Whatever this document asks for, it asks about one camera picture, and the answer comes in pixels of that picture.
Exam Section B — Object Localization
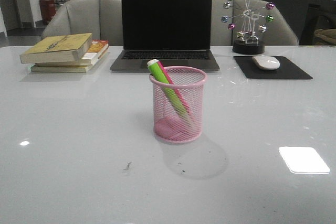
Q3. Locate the pink highlighter pen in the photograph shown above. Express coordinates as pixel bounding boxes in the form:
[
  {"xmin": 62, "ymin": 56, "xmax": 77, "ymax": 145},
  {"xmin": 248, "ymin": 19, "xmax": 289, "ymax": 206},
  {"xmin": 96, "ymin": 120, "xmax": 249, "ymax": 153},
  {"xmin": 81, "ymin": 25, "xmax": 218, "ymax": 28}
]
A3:
[{"xmin": 155, "ymin": 61, "xmax": 189, "ymax": 115}]

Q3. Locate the green highlighter pen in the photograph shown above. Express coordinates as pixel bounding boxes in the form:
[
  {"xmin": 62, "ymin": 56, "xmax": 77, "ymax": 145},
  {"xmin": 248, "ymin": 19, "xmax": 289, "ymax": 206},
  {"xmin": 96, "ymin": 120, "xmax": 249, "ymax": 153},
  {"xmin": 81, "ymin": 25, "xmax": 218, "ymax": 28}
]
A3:
[{"xmin": 147, "ymin": 59, "xmax": 192, "ymax": 126}]

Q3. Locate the pink mesh pen holder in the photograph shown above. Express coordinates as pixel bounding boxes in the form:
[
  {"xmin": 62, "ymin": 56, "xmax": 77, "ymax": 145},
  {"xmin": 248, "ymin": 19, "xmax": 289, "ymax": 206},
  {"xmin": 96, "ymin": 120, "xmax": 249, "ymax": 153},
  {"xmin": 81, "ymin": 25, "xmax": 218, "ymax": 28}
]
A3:
[{"xmin": 149, "ymin": 66, "xmax": 207, "ymax": 143}]

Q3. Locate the dark grey laptop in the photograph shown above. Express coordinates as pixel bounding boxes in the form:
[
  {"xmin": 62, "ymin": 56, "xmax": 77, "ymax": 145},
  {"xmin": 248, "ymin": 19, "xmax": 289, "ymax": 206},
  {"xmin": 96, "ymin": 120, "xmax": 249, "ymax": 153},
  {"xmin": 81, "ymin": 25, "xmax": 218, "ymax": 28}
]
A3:
[{"xmin": 110, "ymin": 0, "xmax": 219, "ymax": 72}]

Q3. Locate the orange white middle book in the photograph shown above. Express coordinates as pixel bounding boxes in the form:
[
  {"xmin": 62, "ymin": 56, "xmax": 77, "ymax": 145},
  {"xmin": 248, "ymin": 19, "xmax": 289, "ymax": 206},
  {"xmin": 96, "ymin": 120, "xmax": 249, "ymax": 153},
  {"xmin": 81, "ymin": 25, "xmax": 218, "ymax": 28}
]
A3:
[{"xmin": 37, "ymin": 40, "xmax": 109, "ymax": 67}]

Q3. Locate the grey right armchair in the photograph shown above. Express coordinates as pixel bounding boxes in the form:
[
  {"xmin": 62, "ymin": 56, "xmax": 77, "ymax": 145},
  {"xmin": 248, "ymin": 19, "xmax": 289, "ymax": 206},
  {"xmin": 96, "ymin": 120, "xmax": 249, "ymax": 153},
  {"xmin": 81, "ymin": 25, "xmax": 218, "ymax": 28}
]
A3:
[{"xmin": 211, "ymin": 0, "xmax": 299, "ymax": 46}]

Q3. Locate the grey armchair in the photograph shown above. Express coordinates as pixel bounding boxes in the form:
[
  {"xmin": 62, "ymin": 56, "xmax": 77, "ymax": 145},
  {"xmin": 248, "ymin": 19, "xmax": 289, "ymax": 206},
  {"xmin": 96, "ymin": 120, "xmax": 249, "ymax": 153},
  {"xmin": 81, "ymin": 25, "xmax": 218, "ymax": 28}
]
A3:
[
  {"xmin": 41, "ymin": 0, "xmax": 123, "ymax": 46},
  {"xmin": 211, "ymin": 0, "xmax": 299, "ymax": 46}
]

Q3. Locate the white computer mouse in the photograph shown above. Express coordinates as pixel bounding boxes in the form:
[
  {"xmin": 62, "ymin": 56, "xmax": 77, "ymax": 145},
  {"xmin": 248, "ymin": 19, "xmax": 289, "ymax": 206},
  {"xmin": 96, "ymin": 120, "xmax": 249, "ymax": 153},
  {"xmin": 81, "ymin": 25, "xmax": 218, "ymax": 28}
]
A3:
[{"xmin": 252, "ymin": 55, "xmax": 280, "ymax": 70}]

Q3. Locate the grey left armchair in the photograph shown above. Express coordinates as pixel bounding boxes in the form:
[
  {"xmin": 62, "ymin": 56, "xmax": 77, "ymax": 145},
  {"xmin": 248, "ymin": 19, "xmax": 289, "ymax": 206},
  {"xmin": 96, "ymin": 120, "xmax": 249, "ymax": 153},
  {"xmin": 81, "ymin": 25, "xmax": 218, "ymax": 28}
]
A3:
[{"xmin": 41, "ymin": 0, "xmax": 123, "ymax": 46}]

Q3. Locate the yellow top book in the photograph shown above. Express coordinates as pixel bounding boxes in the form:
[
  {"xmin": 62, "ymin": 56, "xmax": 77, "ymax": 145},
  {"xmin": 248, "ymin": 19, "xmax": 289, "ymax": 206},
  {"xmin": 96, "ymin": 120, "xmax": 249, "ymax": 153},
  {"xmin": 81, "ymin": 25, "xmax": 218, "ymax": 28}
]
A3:
[{"xmin": 20, "ymin": 33, "xmax": 92, "ymax": 63}]

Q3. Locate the ferris wheel desk ornament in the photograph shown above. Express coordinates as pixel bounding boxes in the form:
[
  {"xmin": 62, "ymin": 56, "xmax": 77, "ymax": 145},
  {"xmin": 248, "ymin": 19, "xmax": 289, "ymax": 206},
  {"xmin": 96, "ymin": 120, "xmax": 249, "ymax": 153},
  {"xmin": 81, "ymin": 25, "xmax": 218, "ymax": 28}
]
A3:
[{"xmin": 221, "ymin": 0, "xmax": 275, "ymax": 55}]

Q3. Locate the black mouse pad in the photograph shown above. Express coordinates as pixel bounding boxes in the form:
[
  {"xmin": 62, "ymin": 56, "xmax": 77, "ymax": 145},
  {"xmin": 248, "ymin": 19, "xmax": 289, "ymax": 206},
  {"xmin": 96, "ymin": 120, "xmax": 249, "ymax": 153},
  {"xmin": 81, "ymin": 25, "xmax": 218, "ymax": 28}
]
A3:
[{"xmin": 234, "ymin": 56, "xmax": 313, "ymax": 80}]

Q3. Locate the pale bottom book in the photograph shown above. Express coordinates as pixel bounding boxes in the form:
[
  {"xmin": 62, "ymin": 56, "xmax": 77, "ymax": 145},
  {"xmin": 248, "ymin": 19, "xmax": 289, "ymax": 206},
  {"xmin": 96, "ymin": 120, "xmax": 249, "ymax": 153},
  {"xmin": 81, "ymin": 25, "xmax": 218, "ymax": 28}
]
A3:
[{"xmin": 30, "ymin": 51, "xmax": 108, "ymax": 73}]

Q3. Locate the red trash bin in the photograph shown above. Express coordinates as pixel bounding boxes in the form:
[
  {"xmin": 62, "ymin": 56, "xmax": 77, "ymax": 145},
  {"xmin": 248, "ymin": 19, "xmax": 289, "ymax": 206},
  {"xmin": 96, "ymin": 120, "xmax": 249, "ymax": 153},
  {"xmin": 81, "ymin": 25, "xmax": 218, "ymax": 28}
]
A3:
[{"xmin": 39, "ymin": 0, "xmax": 56, "ymax": 25}]

